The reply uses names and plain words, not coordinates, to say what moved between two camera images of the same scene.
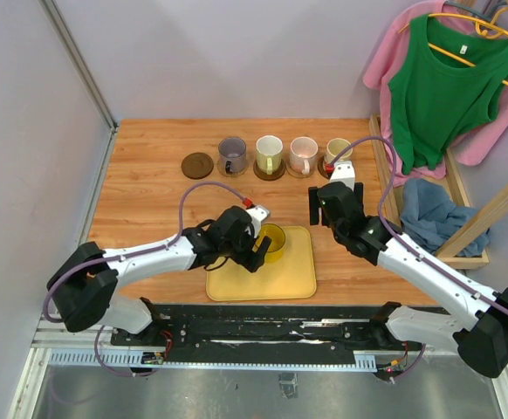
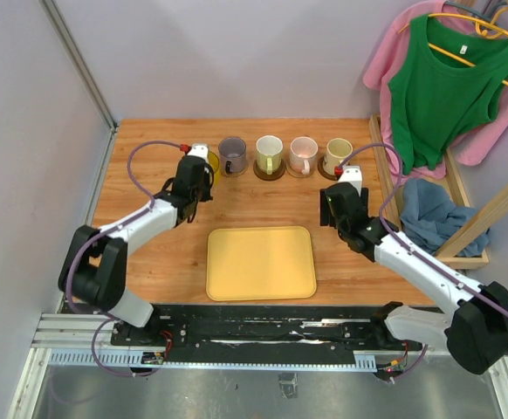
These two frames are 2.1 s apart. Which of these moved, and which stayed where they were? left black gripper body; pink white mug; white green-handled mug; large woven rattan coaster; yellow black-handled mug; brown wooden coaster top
Moved: left black gripper body; yellow black-handled mug
Stayed: large woven rattan coaster; brown wooden coaster top; white green-handled mug; pink white mug
